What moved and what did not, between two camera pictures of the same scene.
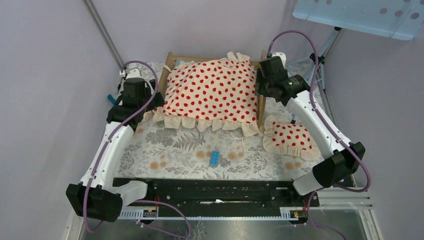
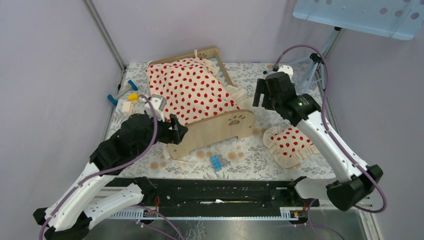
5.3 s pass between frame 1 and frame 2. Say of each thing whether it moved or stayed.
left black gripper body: moved
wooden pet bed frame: moved
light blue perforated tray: stayed
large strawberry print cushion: moved
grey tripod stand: stayed
